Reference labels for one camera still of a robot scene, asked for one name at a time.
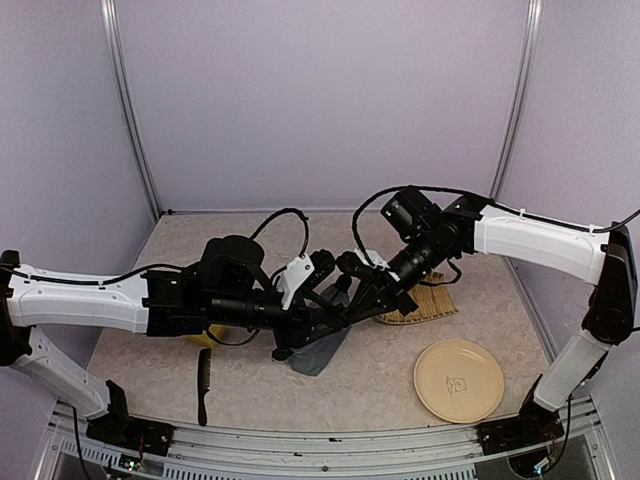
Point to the aluminium frame post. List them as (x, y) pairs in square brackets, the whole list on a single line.
[(518, 101), (116, 51)]

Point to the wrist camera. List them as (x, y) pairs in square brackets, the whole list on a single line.
[(307, 270), (351, 261)]

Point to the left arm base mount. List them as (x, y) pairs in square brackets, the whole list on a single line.
[(118, 428)]

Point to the beige round plate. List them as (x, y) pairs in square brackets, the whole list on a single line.
[(458, 381)]

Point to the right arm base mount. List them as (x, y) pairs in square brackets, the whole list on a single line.
[(532, 425)]

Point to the right aluminium frame post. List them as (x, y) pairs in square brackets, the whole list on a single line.
[(518, 101)]

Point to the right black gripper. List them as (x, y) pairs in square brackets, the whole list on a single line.
[(374, 289)]

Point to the left aluminium frame post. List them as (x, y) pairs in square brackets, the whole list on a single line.
[(116, 51)]

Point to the yellow sponge block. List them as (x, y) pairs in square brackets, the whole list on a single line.
[(205, 340)]

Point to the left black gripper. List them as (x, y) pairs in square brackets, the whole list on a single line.
[(297, 335)]

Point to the front aluminium rail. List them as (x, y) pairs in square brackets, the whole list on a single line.
[(446, 452)]

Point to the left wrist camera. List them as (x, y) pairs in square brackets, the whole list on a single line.
[(307, 270)]

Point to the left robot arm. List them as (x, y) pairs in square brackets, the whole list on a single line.
[(227, 286)]

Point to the grey zip pouch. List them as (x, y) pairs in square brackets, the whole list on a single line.
[(312, 359)]

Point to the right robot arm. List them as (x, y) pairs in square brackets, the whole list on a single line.
[(599, 256)]

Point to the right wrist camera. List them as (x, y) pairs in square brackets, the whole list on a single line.
[(351, 261)]

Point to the black plastic comb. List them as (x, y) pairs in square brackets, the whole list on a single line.
[(203, 384)]

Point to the woven bamboo tray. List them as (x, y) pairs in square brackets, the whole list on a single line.
[(434, 302)]

